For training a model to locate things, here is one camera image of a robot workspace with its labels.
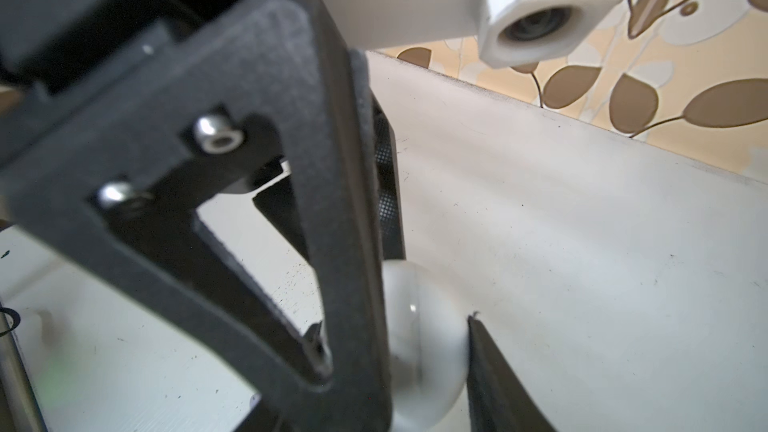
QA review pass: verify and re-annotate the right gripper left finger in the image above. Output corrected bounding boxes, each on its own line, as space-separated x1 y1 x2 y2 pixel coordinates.
1 0 393 431

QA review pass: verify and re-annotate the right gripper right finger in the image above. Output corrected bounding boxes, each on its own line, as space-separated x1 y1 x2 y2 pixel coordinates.
466 316 555 432

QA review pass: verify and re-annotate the white earbud charging case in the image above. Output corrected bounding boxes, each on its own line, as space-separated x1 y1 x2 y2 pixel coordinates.
382 260 470 431

